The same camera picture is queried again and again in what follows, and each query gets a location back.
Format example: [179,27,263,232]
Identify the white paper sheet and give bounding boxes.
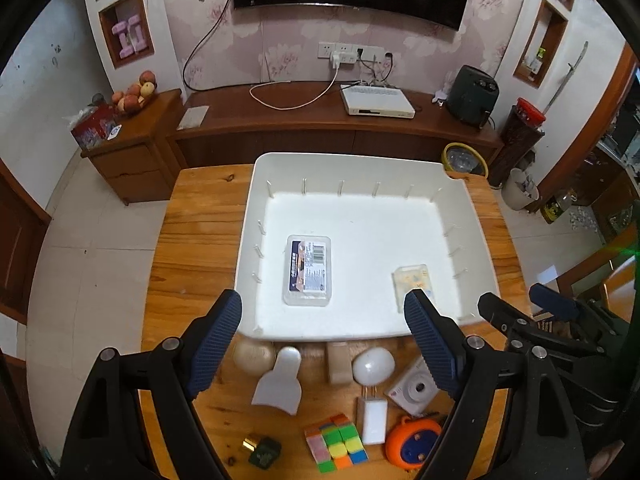
[178,106,210,131]

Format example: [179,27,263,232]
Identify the small bottles in niche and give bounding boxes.
[525,47,548,78]

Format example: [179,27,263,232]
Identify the yellow-labelled oil bottle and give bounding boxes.
[541,187,576,225]

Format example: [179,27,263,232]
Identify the wooden side cabinet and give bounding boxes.
[80,89,183,206]

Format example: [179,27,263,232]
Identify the white toy camera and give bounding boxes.
[384,357,443,417]

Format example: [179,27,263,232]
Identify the red tissue box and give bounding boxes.
[70,105,118,150]

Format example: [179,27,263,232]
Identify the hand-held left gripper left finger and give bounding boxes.
[60,288,244,480]

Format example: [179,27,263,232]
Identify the dark jar with red lid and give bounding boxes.
[500,97,546,188]

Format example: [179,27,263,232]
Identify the white plastic tray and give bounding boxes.
[235,152,502,343]

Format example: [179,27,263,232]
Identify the white plastic scraper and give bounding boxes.
[251,346,303,416]

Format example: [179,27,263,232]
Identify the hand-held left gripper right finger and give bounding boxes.
[403,288,587,480]

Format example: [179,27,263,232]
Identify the television power cable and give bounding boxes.
[182,0,235,106]

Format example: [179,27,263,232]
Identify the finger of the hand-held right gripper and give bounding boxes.
[530,282,581,322]
[477,291,557,354]

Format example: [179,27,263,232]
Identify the yellow-rimmed trash bin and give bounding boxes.
[442,142,488,178]

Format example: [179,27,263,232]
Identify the green perfume bottle gold cap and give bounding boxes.
[243,434,282,469]

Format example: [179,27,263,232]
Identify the cardboard box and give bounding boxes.
[535,310,573,341]

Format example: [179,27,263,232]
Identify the white charger plug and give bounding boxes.
[356,385,389,446]

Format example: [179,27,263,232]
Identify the multicoloured puzzle cube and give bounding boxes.
[304,413,369,473]

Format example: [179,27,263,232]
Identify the black set-top box cables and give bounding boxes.
[357,52,396,86]

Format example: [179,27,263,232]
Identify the white set-top box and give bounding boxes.
[340,84,417,120]

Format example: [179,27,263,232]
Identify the dark green air fryer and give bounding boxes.
[446,65,501,128]

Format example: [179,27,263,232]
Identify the white wall socket row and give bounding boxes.
[318,42,386,63]

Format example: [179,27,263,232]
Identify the small clear yellowish packet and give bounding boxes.
[391,262,435,306]

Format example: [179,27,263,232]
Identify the long wooden television cabinet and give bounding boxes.
[165,80,505,171]

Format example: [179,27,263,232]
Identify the orange cable reel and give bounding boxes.
[385,414,445,471]

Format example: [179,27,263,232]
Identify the small white figurine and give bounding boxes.
[432,72,453,106]

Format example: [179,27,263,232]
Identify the wooden chair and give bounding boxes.
[540,225,640,321]

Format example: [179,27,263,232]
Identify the beige ball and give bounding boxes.
[232,340,277,376]

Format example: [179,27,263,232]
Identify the clear plastic labelled box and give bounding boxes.
[282,234,333,307]

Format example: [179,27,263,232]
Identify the pile of peaches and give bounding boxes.
[111,71,158,116]

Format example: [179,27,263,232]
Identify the white bucket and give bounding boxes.
[501,167,540,211]

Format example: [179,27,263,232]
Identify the white egg-shaped earbud case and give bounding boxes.
[352,347,396,387]

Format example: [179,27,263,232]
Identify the small wooden block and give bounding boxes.
[326,342,352,386]

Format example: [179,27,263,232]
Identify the white charging cable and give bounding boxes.
[249,62,341,111]

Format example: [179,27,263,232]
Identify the brown wooden door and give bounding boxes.
[0,160,53,326]

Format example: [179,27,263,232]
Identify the metal sword on wall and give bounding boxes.
[542,42,587,116]

